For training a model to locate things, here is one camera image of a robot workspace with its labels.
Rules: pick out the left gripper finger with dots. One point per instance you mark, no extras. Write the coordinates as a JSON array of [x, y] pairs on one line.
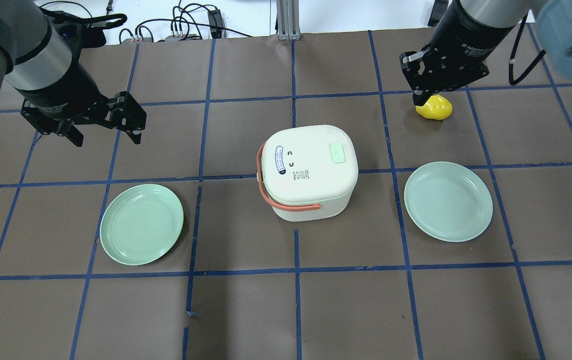
[[75, 136], [135, 136]]

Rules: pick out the green plate far side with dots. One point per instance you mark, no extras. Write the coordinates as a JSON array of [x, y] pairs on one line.
[[141, 224]]

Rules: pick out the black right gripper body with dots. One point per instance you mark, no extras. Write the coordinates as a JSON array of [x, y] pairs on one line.
[[471, 35]]

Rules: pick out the aluminium frame post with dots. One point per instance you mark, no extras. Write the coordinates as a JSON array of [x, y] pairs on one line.
[[288, 20]]

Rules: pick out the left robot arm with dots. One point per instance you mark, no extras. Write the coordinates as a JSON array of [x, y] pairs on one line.
[[40, 58]]

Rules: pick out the green plate near lemon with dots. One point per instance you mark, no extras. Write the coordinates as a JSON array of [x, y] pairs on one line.
[[448, 202]]

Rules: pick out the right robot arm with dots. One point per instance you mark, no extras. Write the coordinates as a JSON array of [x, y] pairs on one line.
[[553, 20]]

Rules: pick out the yellow lemon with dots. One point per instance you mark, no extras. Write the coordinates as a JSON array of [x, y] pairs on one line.
[[437, 107]]

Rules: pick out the white rice cooker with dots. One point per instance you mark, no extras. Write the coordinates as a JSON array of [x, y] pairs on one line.
[[307, 173]]

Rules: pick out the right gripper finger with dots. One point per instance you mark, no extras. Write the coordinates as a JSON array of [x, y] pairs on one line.
[[423, 96]]

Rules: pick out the black power adapter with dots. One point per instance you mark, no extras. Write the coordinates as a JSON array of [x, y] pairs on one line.
[[216, 23]]

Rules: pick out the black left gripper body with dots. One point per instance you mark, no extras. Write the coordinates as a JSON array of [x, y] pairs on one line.
[[62, 90]]

